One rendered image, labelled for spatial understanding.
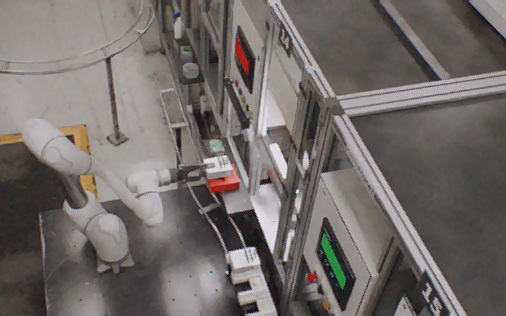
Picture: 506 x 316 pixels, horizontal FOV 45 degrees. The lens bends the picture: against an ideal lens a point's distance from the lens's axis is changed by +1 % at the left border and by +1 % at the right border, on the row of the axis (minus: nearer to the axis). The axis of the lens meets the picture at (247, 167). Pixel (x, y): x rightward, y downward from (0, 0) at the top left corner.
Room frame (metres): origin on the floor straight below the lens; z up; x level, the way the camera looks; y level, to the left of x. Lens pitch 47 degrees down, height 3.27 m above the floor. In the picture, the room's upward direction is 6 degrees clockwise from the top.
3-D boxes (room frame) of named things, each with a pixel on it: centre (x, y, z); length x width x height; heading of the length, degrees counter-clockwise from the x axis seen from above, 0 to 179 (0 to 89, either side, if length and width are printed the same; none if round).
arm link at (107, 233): (1.74, 0.64, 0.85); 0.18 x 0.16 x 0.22; 50
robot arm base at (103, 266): (1.71, 0.63, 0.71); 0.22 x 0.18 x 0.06; 21
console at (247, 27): (2.27, -0.04, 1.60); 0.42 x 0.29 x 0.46; 21
